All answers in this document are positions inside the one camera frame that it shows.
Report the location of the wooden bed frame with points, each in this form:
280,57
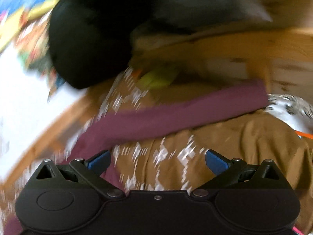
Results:
36,119

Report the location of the black puffy jacket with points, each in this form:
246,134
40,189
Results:
110,24

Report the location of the yellow-green small object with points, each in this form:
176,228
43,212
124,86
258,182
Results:
158,78

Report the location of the colourful flower poster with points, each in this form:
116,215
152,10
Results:
25,23

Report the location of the brown patterned duvet cover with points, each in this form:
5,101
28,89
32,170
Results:
177,161

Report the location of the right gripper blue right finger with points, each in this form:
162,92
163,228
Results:
216,162

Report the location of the white floral bed sheet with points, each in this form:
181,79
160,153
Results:
292,110

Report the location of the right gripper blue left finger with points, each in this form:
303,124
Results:
99,163

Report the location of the maroon long-sleeve shirt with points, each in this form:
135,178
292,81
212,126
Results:
157,121

